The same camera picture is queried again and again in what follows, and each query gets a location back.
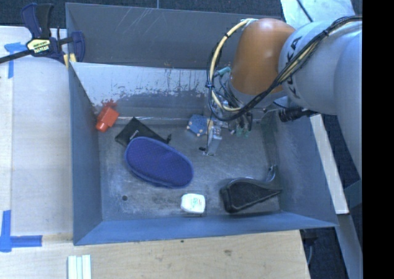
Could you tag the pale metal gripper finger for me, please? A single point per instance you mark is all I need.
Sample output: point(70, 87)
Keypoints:
point(217, 143)
point(209, 147)

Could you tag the blue dotted block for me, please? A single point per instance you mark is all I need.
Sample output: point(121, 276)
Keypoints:
point(196, 124)

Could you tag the grey metal bin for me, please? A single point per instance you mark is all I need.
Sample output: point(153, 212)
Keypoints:
point(172, 167)

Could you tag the blue fabric slipper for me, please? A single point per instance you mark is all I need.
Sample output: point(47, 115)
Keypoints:
point(158, 162)

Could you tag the white dental floss box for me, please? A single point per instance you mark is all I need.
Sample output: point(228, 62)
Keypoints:
point(193, 203)

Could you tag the black flat case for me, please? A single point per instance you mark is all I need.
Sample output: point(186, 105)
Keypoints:
point(135, 131)

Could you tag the orange-red plastic block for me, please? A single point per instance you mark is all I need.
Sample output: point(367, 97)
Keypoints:
point(107, 117)

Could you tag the pale wood board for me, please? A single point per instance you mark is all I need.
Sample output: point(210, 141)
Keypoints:
point(40, 148)

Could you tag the black cylinder on white bracket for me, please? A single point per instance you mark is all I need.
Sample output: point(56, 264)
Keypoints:
point(291, 114)

